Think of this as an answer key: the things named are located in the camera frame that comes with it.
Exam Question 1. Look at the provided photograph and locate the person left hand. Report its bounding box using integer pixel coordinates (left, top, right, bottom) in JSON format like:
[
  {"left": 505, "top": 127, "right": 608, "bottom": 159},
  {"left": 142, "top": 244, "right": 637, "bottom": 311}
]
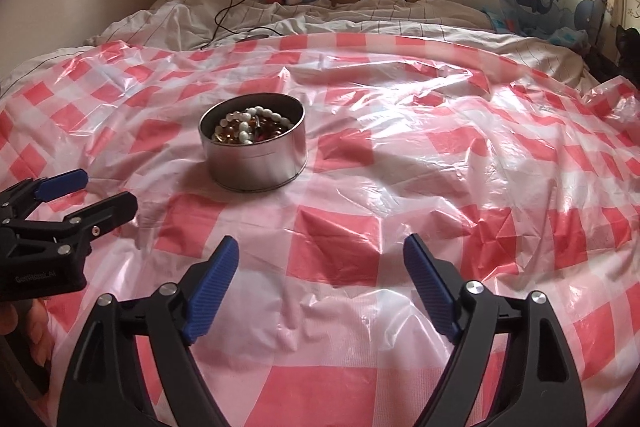
[{"left": 0, "top": 299, "right": 54, "bottom": 367}]

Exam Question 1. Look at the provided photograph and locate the white striped bed sheet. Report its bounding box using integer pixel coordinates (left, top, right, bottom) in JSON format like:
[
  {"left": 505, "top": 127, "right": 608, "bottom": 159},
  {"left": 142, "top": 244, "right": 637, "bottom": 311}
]
[{"left": 1, "top": 0, "right": 597, "bottom": 93}]

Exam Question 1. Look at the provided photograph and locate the red white checkered plastic sheet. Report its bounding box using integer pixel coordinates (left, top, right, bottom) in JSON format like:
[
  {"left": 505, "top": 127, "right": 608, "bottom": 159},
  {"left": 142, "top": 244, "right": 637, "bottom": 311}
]
[{"left": 1, "top": 34, "right": 639, "bottom": 426}]

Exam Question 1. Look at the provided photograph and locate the black garment at bedside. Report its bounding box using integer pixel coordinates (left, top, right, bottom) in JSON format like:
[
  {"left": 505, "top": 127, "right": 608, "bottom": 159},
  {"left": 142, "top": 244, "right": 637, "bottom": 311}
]
[{"left": 584, "top": 26, "right": 640, "bottom": 88}]

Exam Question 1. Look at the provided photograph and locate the gold red jewelry pile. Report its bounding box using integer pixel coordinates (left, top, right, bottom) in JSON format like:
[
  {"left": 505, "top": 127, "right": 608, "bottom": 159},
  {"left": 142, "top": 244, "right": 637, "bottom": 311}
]
[{"left": 213, "top": 112, "right": 293, "bottom": 145}]

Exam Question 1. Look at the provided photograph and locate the round silver metal tin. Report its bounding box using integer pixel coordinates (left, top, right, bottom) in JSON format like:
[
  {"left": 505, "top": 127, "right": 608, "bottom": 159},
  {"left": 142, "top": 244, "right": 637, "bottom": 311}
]
[{"left": 198, "top": 92, "right": 308, "bottom": 192}]

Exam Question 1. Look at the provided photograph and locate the white bead bracelet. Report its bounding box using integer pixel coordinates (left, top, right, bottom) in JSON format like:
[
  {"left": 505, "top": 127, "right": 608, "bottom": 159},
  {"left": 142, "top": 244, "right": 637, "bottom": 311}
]
[{"left": 218, "top": 105, "right": 295, "bottom": 146}]

